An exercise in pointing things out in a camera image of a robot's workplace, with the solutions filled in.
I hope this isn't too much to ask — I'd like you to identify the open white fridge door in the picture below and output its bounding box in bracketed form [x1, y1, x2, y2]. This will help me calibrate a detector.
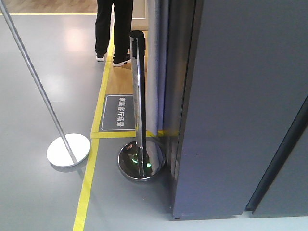
[163, 0, 308, 220]

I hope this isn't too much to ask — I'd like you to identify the grey floor sign sticker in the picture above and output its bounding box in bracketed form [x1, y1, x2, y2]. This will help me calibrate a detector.
[99, 94, 135, 132]

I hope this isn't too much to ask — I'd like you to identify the floor lamp stand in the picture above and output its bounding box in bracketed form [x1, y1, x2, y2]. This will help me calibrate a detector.
[0, 1, 90, 168]

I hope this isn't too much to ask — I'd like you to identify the grey white curtain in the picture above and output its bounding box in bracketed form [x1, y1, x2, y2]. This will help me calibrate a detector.
[146, 0, 169, 135]

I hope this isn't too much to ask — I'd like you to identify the person in black trousers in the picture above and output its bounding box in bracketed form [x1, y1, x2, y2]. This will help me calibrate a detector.
[95, 0, 133, 67]

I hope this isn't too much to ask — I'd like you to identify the chrome stanchion post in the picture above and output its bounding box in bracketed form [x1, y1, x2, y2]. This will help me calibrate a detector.
[118, 30, 166, 181]

